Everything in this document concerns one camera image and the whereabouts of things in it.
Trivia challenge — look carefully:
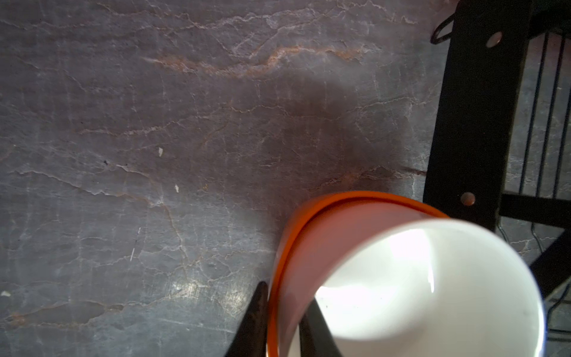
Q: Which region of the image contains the black wire dish rack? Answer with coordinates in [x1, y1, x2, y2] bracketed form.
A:
[422, 0, 571, 342]

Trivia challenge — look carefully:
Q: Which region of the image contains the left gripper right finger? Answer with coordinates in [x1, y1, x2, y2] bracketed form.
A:
[299, 299, 342, 357]

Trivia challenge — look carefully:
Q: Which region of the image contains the white bowl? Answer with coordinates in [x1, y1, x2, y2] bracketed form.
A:
[268, 201, 545, 356]

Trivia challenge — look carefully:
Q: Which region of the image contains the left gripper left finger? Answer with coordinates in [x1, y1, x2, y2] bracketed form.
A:
[225, 281, 269, 357]

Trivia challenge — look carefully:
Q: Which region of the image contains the orange bowl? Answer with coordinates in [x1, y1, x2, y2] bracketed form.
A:
[267, 191, 447, 356]

